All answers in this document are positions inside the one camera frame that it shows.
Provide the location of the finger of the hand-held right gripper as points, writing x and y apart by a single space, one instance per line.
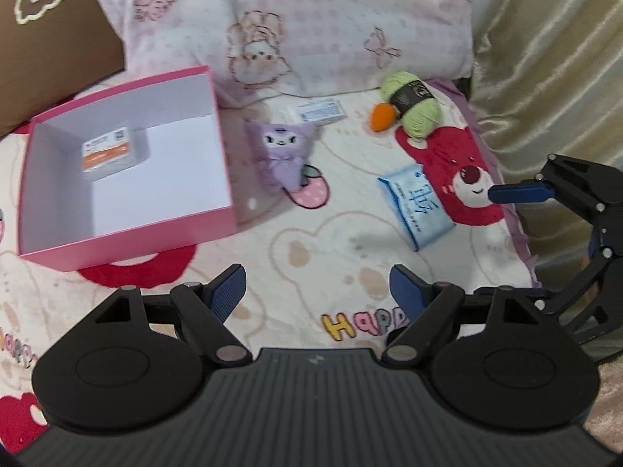
518 192
596 282

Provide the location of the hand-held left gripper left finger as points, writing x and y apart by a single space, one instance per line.
228 293

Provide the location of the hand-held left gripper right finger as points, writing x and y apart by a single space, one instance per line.
407 293

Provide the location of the light blue tissue pack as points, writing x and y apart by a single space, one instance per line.
418 206

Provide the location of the pink cardboard box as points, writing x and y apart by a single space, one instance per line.
121 249

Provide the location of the green yarn ball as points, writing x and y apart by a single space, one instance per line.
419 117

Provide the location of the purple plush toy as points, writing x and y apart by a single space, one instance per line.
280 156

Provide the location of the orange makeup sponge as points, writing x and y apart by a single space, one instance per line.
383 116

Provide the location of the white and blue small box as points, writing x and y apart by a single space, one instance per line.
319 109

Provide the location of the beige satin cloth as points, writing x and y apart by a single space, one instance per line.
550 58

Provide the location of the orange and white medicine box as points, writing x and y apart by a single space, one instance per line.
104 156

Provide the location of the pink checked pillow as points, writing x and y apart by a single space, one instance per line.
301 24

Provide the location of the brown pillow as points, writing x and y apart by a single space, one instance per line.
53 58

